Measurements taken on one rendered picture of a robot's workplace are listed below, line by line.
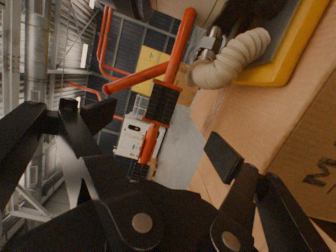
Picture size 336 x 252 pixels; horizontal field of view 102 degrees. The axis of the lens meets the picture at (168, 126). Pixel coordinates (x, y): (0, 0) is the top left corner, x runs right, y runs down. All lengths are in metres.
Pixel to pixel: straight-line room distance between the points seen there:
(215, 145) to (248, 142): 0.07
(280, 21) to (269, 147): 0.16
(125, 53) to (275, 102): 11.09
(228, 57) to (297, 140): 0.13
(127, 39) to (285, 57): 11.14
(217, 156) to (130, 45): 11.08
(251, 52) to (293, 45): 0.04
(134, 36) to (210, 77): 11.04
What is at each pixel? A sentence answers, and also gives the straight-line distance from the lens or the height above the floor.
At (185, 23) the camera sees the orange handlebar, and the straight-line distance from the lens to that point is 0.30.
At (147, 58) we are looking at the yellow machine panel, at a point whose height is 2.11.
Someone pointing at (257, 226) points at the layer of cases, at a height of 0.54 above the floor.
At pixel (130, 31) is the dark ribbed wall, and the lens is 11.35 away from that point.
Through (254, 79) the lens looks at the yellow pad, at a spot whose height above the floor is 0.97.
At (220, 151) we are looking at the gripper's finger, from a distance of 0.17.
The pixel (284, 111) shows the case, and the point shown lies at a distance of 0.21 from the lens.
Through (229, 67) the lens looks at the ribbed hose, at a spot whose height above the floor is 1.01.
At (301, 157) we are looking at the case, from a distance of 0.23.
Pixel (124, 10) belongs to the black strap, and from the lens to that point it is 0.33.
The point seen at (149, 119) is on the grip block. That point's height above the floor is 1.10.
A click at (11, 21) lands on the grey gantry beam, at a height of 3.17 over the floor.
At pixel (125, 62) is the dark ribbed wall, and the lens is 11.17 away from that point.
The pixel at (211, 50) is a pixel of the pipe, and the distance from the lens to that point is 0.31.
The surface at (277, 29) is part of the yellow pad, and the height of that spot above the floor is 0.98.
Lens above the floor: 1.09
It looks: 8 degrees down
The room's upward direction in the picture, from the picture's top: 73 degrees counter-clockwise
